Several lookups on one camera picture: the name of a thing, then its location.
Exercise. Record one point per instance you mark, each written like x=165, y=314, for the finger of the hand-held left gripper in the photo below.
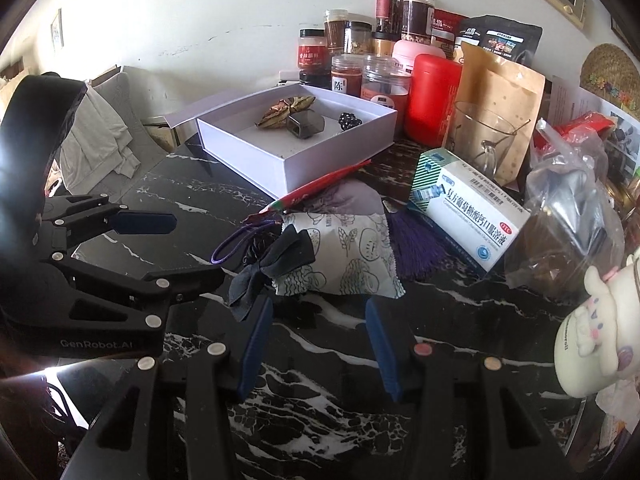
x=145, y=223
x=195, y=280

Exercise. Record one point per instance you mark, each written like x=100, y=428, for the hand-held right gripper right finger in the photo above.
x=382, y=350

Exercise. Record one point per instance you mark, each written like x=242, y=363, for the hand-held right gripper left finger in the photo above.
x=252, y=345

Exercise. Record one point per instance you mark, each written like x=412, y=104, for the black hair bow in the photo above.
x=280, y=260

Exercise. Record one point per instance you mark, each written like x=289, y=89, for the white patterned fabric sachet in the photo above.
x=350, y=255

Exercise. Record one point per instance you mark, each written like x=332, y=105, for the white cardboard box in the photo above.
x=295, y=170

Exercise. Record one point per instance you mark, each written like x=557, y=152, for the red snack packet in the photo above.
x=320, y=185

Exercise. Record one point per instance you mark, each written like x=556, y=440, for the gold foil snack packet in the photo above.
x=285, y=110

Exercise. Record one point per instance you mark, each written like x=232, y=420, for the grey translucent plastic case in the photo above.
x=307, y=127

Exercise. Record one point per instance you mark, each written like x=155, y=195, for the white cloth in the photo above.
x=90, y=140

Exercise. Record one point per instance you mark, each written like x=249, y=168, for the purple tassel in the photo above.
x=415, y=245

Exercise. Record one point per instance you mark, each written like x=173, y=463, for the grey chair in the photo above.
x=135, y=105

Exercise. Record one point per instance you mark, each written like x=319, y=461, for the white and blue medicine box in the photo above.
x=470, y=210

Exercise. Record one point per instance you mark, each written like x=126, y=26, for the clear plastic bag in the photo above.
x=550, y=260

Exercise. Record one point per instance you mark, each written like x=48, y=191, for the white cartoon water bottle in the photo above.
x=585, y=360

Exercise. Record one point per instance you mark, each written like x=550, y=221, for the short black jar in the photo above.
x=315, y=79

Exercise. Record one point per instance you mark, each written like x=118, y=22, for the clear glass mug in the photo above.
x=470, y=135

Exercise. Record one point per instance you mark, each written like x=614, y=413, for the crumpled white tissue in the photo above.
x=620, y=405

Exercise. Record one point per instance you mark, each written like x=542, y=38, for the chili powder jar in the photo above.
x=347, y=77

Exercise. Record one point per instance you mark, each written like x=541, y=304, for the red canister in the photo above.
x=430, y=100

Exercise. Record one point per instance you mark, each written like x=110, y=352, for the wide clear jar orange label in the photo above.
x=385, y=95

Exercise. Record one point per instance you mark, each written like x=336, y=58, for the thin metal spoon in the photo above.
x=520, y=124

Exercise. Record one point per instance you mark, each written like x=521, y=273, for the brown spice jar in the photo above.
x=336, y=32

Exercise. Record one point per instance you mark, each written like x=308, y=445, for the black lid jar dried slices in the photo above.
x=357, y=40

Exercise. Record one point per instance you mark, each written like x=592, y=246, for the clear plastic jar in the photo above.
x=380, y=64

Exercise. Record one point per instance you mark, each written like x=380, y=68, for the kraft paper pouch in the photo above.
x=505, y=90

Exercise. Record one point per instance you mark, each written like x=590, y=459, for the pink lidded jar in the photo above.
x=415, y=55

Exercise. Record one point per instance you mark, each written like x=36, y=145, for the black lid jar orange contents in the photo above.
x=384, y=45

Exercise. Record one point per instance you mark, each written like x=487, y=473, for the red packet in plastic bag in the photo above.
x=585, y=127

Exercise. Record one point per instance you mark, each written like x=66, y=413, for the white booklet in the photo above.
x=570, y=100

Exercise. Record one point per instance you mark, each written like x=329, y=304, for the black and white photo print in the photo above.
x=622, y=135

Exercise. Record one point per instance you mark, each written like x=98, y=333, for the tall jar with dark sticks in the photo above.
x=389, y=10

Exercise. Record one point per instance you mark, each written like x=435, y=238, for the red paper package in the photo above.
x=445, y=25

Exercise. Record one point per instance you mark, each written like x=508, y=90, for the black snack pouch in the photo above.
x=505, y=35

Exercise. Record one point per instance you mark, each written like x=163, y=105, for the woven straw fan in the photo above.
x=610, y=67

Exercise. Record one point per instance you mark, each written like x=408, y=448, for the small wall picture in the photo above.
x=56, y=30

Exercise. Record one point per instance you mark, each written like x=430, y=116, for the dark wooden picture frame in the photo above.
x=627, y=35

